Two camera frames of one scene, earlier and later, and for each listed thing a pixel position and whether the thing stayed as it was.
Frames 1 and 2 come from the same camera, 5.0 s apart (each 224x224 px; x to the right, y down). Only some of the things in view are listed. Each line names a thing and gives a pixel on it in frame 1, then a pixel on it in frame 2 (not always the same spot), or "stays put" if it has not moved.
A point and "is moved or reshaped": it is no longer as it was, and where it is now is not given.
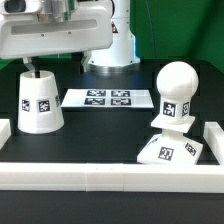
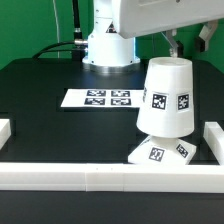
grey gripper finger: (85, 59) → (207, 32)
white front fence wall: (111, 177) stays put
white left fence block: (5, 131) stays put
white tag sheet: (108, 99) stays put
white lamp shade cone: (39, 106) → (167, 107)
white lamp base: (171, 147) is moved or reshaped
